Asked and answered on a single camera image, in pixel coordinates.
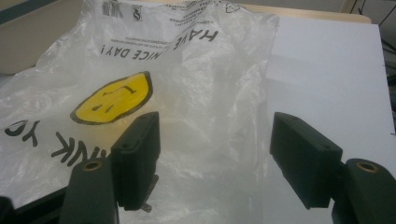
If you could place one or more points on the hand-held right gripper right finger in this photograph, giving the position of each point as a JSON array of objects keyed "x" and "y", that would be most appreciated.
[{"x": 306, "y": 165}]

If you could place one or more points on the clear plastic bag yellow smiley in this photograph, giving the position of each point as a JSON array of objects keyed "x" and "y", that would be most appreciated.
[{"x": 202, "y": 93}]

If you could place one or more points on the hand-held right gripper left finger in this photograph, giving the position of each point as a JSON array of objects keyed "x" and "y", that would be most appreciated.
[{"x": 135, "y": 161}]

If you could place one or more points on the beige bin with grey rim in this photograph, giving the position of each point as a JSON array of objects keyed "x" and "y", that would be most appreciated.
[{"x": 28, "y": 43}]

